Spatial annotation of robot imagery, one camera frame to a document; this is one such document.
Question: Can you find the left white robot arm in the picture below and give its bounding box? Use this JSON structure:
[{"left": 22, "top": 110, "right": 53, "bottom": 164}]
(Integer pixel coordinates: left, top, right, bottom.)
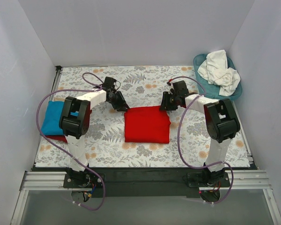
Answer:
[{"left": 59, "top": 77, "right": 129, "bottom": 172}]

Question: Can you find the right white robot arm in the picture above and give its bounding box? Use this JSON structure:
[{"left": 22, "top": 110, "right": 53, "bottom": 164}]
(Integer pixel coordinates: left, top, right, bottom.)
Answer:
[{"left": 160, "top": 79, "right": 240, "bottom": 175}]

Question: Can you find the floral table mat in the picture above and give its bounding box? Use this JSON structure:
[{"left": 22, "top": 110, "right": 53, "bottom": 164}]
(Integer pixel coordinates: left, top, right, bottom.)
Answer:
[{"left": 34, "top": 65, "right": 251, "bottom": 168}]

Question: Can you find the teal plastic basket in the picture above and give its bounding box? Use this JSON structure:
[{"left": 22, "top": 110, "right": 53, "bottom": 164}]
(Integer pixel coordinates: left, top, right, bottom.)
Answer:
[{"left": 193, "top": 54, "right": 243, "bottom": 101}]

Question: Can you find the white crumpled t-shirt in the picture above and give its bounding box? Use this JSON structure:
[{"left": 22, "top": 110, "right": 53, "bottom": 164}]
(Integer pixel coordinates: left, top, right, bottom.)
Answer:
[{"left": 198, "top": 50, "right": 241, "bottom": 97}]

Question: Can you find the folded blue t-shirt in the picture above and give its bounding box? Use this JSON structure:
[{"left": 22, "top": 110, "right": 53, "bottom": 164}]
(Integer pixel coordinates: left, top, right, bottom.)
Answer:
[{"left": 41, "top": 101, "right": 64, "bottom": 136}]

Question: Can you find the folded dark red t-shirt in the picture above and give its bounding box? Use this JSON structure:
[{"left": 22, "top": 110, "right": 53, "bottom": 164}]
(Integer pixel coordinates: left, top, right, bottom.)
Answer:
[{"left": 46, "top": 135, "right": 67, "bottom": 143}]

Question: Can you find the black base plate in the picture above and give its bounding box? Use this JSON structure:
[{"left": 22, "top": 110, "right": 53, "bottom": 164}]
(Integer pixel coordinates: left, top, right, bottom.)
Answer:
[{"left": 63, "top": 166, "right": 235, "bottom": 199}]

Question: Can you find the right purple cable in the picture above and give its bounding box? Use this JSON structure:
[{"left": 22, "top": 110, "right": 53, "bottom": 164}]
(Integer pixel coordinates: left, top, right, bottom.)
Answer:
[{"left": 167, "top": 76, "right": 233, "bottom": 206}]

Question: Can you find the aluminium frame rail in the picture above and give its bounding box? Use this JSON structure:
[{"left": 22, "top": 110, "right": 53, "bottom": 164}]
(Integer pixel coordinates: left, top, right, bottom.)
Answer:
[{"left": 10, "top": 170, "right": 73, "bottom": 225}]

